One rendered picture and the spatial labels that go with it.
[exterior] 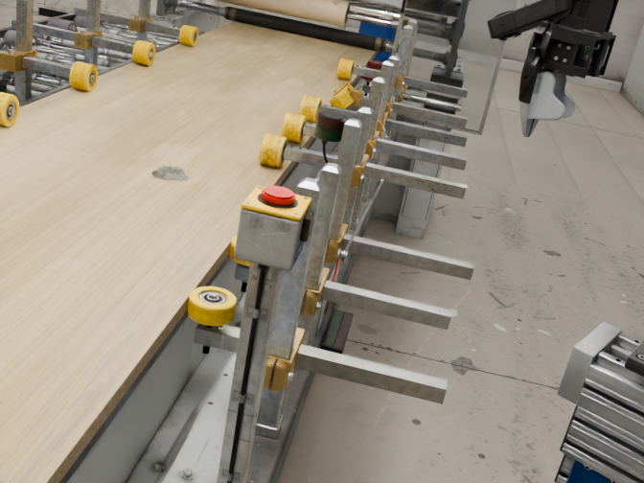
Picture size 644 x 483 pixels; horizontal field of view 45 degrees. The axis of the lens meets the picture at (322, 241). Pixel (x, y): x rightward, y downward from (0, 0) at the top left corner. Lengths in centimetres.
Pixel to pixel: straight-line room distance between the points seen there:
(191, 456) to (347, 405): 134
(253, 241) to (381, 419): 185
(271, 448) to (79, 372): 38
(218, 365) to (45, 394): 64
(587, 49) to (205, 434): 93
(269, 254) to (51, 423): 35
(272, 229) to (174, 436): 68
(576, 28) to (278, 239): 46
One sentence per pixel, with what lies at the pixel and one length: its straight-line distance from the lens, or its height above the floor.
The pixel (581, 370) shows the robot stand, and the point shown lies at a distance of 127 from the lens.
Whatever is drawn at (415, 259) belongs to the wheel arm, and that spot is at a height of 85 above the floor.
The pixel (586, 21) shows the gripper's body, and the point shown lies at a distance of 105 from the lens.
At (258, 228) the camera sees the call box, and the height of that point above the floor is 120.
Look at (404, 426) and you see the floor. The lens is 269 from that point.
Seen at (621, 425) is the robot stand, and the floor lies 91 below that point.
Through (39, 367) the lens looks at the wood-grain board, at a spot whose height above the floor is 90.
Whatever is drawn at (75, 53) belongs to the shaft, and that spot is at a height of 80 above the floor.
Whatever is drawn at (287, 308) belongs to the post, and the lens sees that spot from 124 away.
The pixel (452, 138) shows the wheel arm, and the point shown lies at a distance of 245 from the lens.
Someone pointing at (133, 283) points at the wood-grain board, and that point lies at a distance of 137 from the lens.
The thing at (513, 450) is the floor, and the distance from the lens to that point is 276.
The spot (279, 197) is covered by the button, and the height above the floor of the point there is 123.
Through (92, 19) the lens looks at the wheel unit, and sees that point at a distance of 300.
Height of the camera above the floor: 155
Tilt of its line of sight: 23 degrees down
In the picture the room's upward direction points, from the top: 11 degrees clockwise
